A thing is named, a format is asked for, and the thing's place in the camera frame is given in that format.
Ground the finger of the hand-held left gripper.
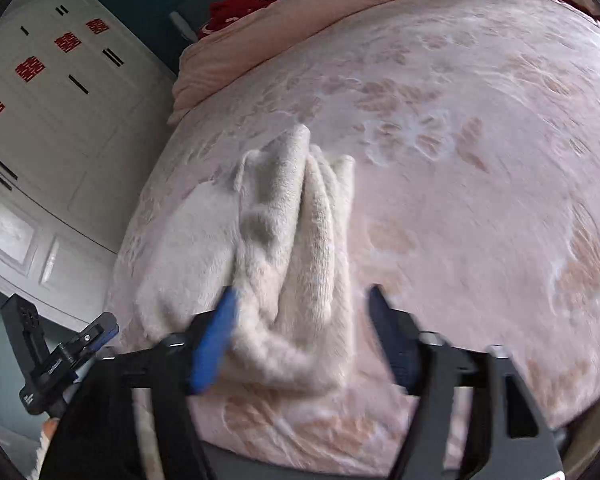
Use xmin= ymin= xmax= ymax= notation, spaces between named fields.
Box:
xmin=55 ymin=311 xmax=121 ymax=367

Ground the pink folded duvet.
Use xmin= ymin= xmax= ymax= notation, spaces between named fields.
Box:
xmin=167 ymin=0 xmax=501 ymax=126

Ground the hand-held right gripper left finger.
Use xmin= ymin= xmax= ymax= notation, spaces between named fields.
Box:
xmin=39 ymin=285 xmax=241 ymax=480

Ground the white wardrobe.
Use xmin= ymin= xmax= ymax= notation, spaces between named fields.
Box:
xmin=0 ymin=0 xmax=181 ymax=331

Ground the pink floral blanket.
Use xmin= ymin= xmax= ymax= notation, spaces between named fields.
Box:
xmin=105 ymin=0 xmax=600 ymax=476

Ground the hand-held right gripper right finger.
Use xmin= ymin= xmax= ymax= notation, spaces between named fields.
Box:
xmin=367 ymin=284 xmax=566 ymax=480

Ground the red pillow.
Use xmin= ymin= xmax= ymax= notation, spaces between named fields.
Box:
xmin=197 ymin=0 xmax=281 ymax=41

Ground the cream fluffy sweater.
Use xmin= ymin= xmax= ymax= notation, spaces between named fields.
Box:
xmin=135 ymin=124 xmax=357 ymax=395

